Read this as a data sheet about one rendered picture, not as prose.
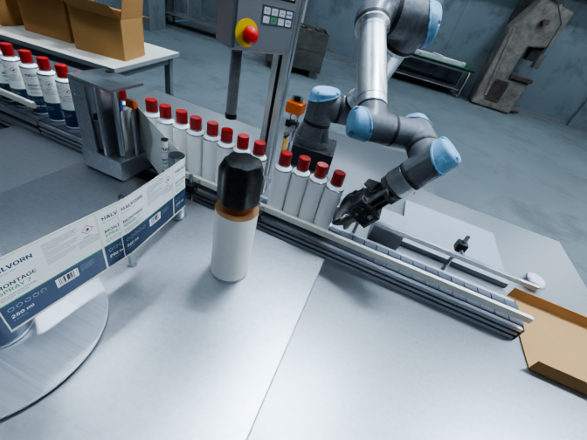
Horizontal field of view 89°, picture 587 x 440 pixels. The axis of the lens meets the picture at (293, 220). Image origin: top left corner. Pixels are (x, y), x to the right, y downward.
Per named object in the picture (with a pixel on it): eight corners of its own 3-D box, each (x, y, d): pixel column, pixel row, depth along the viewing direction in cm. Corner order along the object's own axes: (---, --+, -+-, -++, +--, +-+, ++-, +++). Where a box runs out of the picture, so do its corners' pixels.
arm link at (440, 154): (455, 144, 69) (468, 169, 64) (413, 171, 76) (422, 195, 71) (438, 126, 65) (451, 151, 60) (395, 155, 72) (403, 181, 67)
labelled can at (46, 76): (45, 119, 105) (26, 55, 93) (59, 115, 109) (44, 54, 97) (57, 124, 104) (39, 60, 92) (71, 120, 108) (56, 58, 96)
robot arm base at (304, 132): (291, 141, 127) (296, 120, 121) (299, 130, 139) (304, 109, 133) (324, 153, 126) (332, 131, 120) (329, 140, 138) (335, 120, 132)
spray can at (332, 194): (308, 231, 89) (328, 173, 77) (313, 222, 93) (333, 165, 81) (325, 237, 89) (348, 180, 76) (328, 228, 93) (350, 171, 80)
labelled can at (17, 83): (12, 105, 107) (-11, 41, 95) (27, 102, 111) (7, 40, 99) (24, 110, 107) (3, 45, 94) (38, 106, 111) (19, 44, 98)
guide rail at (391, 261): (178, 175, 94) (178, 169, 93) (181, 174, 95) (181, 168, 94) (528, 324, 78) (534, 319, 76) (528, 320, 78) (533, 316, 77)
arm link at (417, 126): (395, 104, 73) (405, 131, 66) (435, 113, 75) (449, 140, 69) (380, 130, 79) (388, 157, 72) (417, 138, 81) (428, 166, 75)
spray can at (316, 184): (293, 222, 91) (310, 163, 79) (301, 214, 95) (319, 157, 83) (307, 230, 90) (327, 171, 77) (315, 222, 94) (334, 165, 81)
